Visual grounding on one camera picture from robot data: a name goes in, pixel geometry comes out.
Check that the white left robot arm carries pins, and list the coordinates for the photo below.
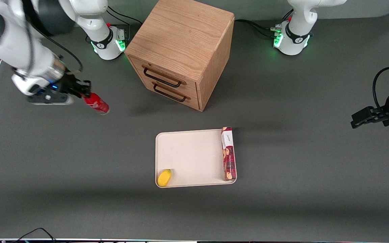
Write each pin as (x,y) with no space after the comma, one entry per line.
(295,37)

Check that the wooden two-drawer cabinet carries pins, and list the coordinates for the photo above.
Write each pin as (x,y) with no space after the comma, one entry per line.
(184,33)

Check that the red tartan cookie box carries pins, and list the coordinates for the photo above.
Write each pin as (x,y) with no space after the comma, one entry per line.
(230,162)

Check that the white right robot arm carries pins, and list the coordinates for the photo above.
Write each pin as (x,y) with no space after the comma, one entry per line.
(22,50)

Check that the yellow lemon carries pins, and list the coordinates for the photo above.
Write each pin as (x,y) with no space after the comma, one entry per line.
(164,178)

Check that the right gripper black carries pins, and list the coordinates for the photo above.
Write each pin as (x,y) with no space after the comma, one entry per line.
(69,84)

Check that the beige plastic tray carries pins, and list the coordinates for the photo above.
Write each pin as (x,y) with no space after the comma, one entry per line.
(194,158)

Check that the red can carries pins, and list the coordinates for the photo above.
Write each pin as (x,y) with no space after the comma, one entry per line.
(96,104)

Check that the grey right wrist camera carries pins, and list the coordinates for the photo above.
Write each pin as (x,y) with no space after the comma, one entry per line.
(49,99)

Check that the wooden drawer front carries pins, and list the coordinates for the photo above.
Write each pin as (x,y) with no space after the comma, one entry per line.
(189,88)
(193,103)

